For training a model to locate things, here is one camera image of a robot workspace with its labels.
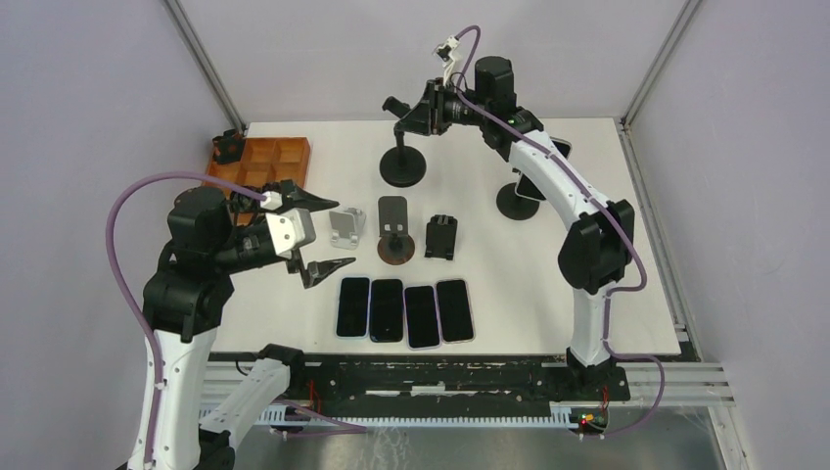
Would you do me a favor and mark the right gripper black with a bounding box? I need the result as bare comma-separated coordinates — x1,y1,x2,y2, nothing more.
394,77,488,137

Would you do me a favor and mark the silver folding phone stand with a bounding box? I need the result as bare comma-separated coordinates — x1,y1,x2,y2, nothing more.
329,207,366,251

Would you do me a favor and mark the phone stand brown round base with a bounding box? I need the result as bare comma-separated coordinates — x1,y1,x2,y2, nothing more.
377,196,415,265

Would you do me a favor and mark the phone with light blue case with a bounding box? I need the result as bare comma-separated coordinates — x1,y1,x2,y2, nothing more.
336,277,371,338

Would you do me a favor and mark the black phone dark case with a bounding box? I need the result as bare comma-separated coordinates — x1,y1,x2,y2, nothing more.
369,279,404,343

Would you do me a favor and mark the black folding phone stand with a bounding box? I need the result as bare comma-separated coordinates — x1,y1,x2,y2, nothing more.
425,214,458,260

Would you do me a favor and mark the phone with white case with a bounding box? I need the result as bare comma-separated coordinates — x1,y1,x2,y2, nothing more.
516,137,573,201
403,286,441,350

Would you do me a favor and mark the phone with white case centre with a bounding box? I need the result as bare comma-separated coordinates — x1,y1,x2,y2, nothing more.
403,286,441,350

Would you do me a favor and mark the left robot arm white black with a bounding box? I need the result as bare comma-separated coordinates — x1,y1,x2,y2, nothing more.
106,174,346,469

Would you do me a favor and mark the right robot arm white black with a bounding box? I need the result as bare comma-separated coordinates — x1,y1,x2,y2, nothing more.
382,56,636,400

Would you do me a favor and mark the wooden compartment tray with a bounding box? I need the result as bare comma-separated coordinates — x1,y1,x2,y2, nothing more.
207,137,311,188

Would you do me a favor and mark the small black orange clamp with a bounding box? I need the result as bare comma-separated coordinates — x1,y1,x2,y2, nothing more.
211,129,245,165

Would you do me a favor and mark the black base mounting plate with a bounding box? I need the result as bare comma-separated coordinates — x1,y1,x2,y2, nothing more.
210,352,631,420

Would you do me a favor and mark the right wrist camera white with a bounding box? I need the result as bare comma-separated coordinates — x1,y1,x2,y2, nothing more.
433,36,461,85

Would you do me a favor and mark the aluminium frame rail right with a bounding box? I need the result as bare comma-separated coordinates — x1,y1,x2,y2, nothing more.
619,0,704,129

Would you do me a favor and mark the aluminium frame rail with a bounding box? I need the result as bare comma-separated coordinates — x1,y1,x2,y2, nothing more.
619,0,704,129
161,0,247,133

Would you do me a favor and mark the aluminium frame rail left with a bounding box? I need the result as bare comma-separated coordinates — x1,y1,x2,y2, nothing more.
161,0,247,133

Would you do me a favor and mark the white slotted cable duct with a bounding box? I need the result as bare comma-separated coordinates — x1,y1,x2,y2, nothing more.
254,405,578,430

